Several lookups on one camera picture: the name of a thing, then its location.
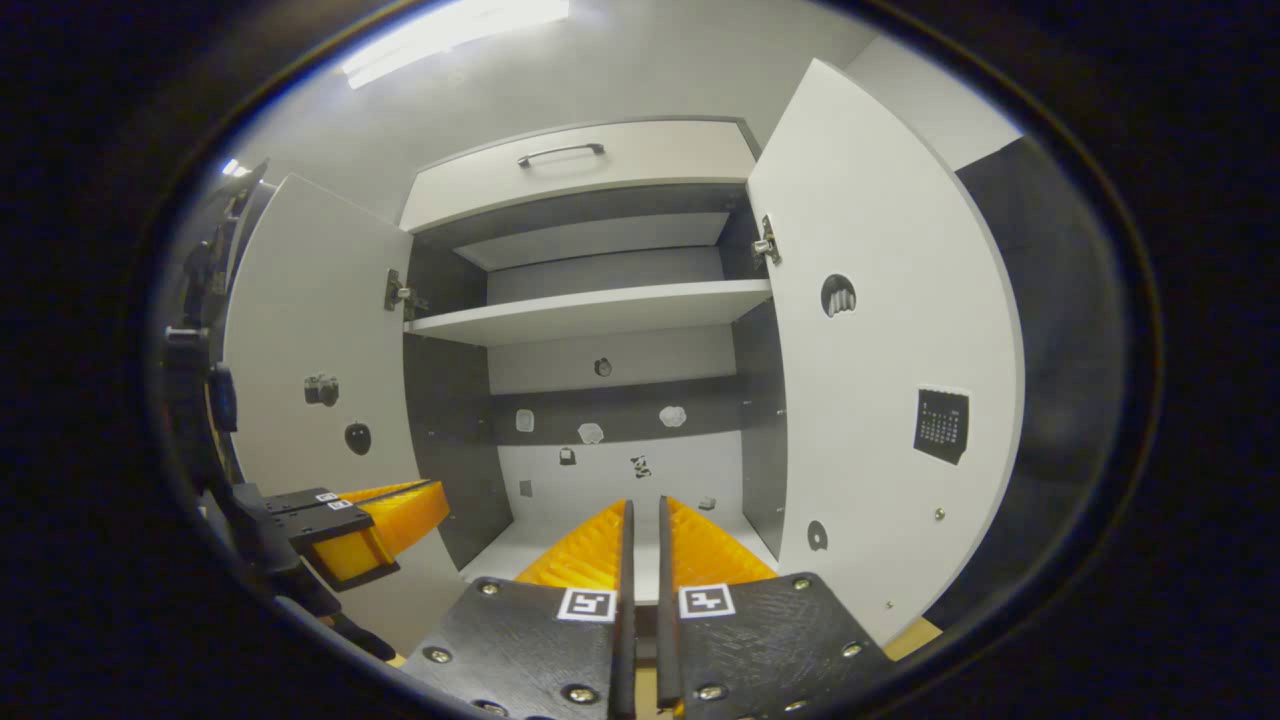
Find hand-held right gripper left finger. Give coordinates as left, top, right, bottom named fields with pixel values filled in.
left=400, top=498, right=638, bottom=720

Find white cabinet shelf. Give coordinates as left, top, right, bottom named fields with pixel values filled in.
left=405, top=278, right=776, bottom=348

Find grey double-door shoe cabinet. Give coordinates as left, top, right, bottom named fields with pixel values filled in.
left=398, top=115, right=793, bottom=611

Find cabinet door with camera sticker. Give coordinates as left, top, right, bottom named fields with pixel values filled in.
left=222, top=173, right=471, bottom=656

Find dark metal drawer handle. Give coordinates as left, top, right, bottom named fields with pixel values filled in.
left=516, top=142, right=607, bottom=169

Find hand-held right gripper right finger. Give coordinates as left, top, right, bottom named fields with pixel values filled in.
left=655, top=495, right=896, bottom=720

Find cabinet door with headphones sticker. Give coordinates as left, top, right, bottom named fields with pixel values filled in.
left=745, top=58, right=1028, bottom=646

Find black backdrop cloth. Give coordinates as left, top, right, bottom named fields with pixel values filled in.
left=925, top=135, right=1151, bottom=631

